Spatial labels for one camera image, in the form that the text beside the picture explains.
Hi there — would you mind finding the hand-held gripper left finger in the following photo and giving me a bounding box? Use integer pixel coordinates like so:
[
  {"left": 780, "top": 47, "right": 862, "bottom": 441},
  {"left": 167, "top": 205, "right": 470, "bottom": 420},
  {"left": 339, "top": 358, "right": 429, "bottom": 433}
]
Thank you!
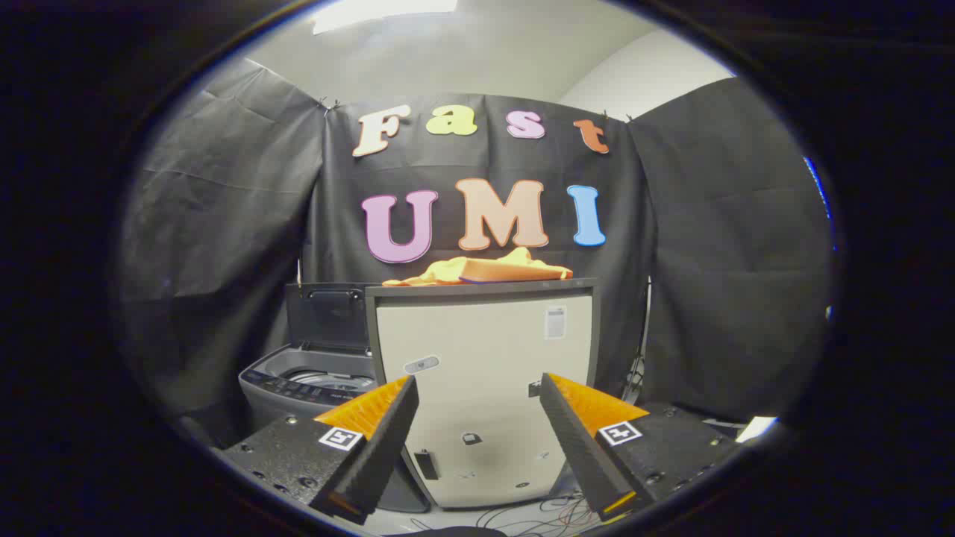
[{"left": 213, "top": 375, "right": 420, "bottom": 525}]

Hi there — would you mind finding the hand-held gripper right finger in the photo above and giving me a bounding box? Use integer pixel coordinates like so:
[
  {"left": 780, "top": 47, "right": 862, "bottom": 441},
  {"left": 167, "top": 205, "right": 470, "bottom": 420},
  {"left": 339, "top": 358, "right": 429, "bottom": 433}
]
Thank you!
[{"left": 539, "top": 373, "right": 747, "bottom": 523}]

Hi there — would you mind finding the grey washing machine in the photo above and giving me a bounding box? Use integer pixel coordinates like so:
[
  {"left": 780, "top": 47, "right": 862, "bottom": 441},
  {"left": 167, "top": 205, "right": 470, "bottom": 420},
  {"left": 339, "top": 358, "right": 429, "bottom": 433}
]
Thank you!
[{"left": 239, "top": 343, "right": 430, "bottom": 514}]

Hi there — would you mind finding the orange button shirt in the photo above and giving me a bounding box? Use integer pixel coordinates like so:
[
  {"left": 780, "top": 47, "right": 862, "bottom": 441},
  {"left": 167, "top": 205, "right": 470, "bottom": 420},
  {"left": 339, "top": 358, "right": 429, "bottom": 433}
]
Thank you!
[{"left": 383, "top": 247, "right": 574, "bottom": 288}]

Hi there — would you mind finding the white cabinet with grey top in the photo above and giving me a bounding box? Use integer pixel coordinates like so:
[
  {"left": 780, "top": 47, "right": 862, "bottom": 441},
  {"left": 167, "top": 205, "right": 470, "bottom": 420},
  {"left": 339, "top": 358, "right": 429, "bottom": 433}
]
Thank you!
[{"left": 364, "top": 277, "right": 601, "bottom": 510}]

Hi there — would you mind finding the black backdrop cloth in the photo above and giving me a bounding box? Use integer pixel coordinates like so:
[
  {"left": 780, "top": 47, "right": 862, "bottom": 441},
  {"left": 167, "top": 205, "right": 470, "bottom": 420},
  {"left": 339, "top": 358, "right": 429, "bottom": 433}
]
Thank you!
[{"left": 119, "top": 60, "right": 835, "bottom": 448}]

